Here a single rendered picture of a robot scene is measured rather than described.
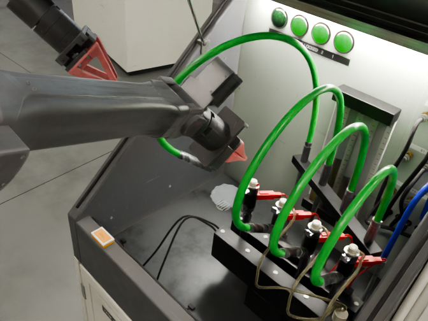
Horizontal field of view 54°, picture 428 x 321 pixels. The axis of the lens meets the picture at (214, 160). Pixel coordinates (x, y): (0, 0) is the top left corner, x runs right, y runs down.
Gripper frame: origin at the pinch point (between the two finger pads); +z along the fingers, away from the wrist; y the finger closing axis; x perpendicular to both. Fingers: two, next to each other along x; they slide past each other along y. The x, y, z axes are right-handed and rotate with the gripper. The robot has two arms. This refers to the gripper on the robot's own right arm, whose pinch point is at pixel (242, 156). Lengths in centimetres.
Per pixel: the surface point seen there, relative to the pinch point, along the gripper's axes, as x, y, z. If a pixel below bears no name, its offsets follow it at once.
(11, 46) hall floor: 376, -88, 83
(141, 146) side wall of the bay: 30.2, -16.4, 4.5
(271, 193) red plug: -0.4, -2.6, 15.3
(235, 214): -10.7, -7.4, -3.8
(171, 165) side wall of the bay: 32.9, -17.4, 19.3
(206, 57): 9.7, 9.2, -14.2
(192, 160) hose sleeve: 9.8, -8.0, 0.5
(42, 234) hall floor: 120, -108, 65
